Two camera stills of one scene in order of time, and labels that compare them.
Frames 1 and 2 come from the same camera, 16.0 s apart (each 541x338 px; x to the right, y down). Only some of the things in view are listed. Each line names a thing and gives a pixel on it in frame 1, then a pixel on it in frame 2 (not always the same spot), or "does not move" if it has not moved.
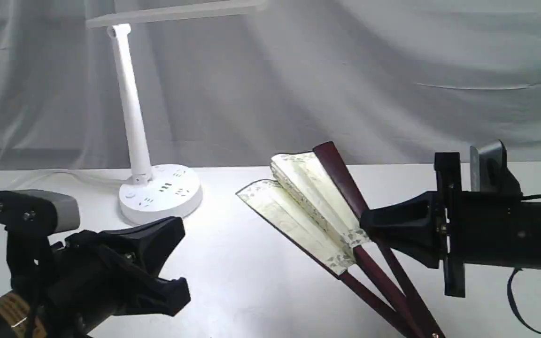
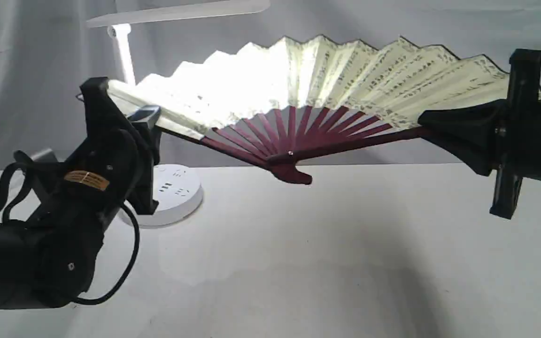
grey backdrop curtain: x=388 y=81 does not move
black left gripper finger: x=148 y=244 to x=104 y=120
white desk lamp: x=166 y=193 does not move
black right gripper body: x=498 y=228 to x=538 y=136
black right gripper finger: x=428 y=249 to x=475 y=145
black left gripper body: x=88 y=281 to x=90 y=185
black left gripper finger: x=145 y=294 to x=144 y=119
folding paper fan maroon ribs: x=312 y=199 to x=307 y=100
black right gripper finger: x=414 y=220 to x=486 y=120
